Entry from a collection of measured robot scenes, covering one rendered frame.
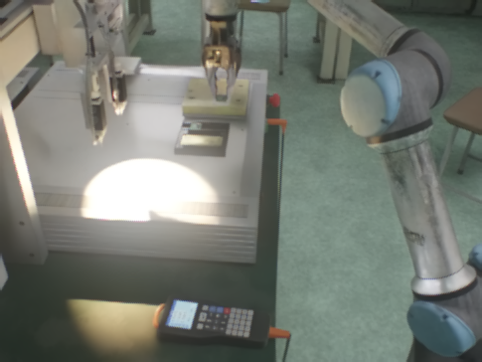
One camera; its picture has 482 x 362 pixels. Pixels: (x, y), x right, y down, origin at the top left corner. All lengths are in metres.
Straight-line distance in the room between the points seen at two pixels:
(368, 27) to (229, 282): 0.56
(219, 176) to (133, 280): 0.28
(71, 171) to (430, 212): 0.74
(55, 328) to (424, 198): 0.68
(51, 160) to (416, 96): 0.78
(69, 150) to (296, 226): 1.31
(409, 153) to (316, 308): 1.20
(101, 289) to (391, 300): 1.30
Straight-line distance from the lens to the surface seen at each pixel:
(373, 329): 2.03
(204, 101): 1.38
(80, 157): 1.27
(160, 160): 1.23
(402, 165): 0.95
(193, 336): 0.96
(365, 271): 2.22
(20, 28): 1.04
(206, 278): 1.09
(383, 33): 1.08
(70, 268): 1.15
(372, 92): 0.90
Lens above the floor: 1.53
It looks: 36 degrees down
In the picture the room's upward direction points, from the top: 2 degrees clockwise
